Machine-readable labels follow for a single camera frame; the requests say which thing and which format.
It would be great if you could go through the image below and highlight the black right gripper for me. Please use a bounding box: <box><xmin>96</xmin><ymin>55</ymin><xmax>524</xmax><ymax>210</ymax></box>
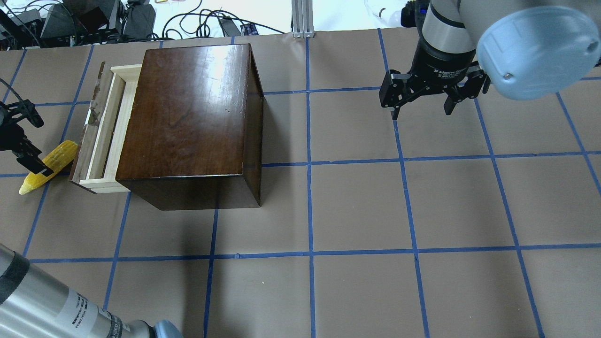
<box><xmin>379</xmin><ymin>37</ymin><xmax>491</xmax><ymax>121</ymax></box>

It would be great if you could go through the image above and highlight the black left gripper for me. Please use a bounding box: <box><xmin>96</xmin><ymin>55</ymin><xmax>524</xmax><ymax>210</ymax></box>
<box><xmin>0</xmin><ymin>99</ymin><xmax>54</xmax><ymax>177</ymax></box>

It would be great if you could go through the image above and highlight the yellow corn cob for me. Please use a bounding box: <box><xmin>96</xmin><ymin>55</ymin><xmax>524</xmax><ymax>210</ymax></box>
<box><xmin>19</xmin><ymin>140</ymin><xmax>78</xmax><ymax>195</ymax></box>

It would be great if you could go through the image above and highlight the light wood drawer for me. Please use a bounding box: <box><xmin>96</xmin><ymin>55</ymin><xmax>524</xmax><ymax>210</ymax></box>
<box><xmin>69</xmin><ymin>62</ymin><xmax>142</xmax><ymax>194</ymax></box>

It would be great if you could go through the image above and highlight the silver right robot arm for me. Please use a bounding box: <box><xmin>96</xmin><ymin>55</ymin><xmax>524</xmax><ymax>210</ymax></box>
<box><xmin>378</xmin><ymin>0</ymin><xmax>601</xmax><ymax>120</ymax></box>

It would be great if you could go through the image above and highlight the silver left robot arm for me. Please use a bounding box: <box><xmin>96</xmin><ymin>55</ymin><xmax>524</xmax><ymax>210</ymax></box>
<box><xmin>0</xmin><ymin>245</ymin><xmax>182</xmax><ymax>338</ymax></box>

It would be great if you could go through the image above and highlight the dark wooden drawer cabinet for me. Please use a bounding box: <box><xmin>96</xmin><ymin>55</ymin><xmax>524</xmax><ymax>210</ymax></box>
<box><xmin>116</xmin><ymin>44</ymin><xmax>264</xmax><ymax>210</ymax></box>

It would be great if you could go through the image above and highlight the aluminium frame post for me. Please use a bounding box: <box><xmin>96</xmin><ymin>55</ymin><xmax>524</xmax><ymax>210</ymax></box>
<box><xmin>291</xmin><ymin>0</ymin><xmax>315</xmax><ymax>38</ymax></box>

